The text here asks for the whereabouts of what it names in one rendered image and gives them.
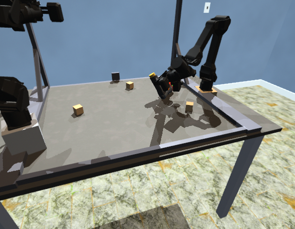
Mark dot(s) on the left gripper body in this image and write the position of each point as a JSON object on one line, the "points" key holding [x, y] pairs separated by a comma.
{"points": [[172, 76]]}

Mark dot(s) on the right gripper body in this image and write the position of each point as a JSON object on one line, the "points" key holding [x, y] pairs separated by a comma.
{"points": [[52, 8]]}

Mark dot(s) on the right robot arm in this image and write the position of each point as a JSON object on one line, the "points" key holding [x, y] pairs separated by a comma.
{"points": [[13, 14]]}

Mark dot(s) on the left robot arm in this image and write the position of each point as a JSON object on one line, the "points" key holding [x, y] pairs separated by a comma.
{"points": [[216, 26]]}

